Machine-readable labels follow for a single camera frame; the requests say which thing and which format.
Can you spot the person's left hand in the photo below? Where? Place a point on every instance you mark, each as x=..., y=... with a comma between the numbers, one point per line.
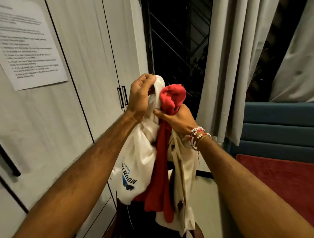
x=138, y=98

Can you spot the person's right hand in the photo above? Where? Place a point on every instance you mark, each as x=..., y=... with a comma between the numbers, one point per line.
x=180, y=120

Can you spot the person's right thumb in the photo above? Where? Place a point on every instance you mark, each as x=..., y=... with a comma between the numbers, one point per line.
x=162, y=113

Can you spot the person's left fingers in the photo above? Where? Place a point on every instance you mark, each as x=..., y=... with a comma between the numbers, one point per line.
x=146, y=82

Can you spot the white printed t-shirt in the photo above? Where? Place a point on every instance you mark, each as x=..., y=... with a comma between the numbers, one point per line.
x=139, y=152

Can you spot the red garment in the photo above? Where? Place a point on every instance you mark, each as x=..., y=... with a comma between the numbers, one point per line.
x=160, y=171

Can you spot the cream spotted garment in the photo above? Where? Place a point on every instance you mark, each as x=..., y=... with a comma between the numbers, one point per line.
x=182, y=176

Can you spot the person's right forearm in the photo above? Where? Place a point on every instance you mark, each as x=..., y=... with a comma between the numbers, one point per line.
x=247, y=193

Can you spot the person's left forearm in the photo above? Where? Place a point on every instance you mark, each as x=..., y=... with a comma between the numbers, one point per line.
x=81, y=171

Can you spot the dark window with grille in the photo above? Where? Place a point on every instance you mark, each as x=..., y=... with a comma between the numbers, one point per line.
x=179, y=49

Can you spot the white wardrobe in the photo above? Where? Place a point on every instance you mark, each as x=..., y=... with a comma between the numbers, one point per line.
x=73, y=103

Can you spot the grey curtain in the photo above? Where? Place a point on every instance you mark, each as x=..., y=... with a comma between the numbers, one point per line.
x=294, y=61
x=233, y=68

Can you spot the teal padded headboard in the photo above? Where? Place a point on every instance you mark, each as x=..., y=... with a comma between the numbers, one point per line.
x=274, y=132

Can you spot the printed paper sheet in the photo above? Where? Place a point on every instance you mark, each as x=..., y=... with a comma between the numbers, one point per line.
x=27, y=41

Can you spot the red bed cover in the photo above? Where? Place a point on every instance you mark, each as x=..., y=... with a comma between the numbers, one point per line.
x=279, y=184

